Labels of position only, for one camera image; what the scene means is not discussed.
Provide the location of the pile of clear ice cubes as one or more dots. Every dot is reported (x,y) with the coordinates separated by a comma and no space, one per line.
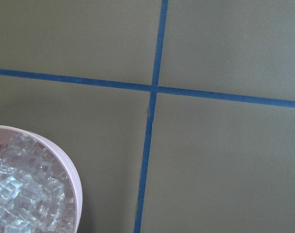
(36,195)

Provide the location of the pink bowl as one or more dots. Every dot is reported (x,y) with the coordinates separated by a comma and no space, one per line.
(6,132)

